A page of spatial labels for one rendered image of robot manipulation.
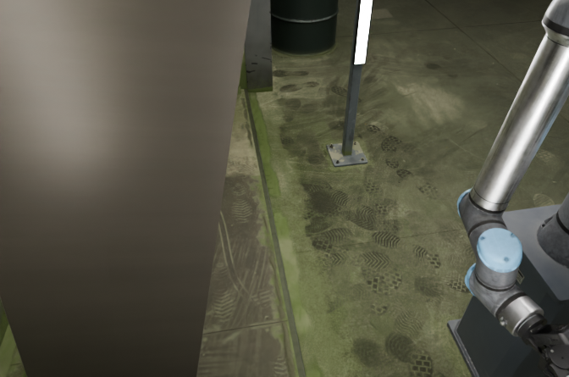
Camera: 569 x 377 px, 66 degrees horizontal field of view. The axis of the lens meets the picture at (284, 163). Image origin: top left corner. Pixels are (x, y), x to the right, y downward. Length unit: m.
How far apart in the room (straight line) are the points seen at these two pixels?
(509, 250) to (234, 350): 1.07
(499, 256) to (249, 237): 1.26
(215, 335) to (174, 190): 1.18
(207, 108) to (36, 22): 0.21
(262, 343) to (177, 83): 1.34
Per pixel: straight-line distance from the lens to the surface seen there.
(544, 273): 1.38
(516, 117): 1.02
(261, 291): 1.89
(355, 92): 2.32
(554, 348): 1.15
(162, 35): 0.54
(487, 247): 1.08
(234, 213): 2.17
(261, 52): 3.01
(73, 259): 0.80
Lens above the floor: 1.61
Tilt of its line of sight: 40 degrees down
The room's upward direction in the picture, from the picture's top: 1 degrees counter-clockwise
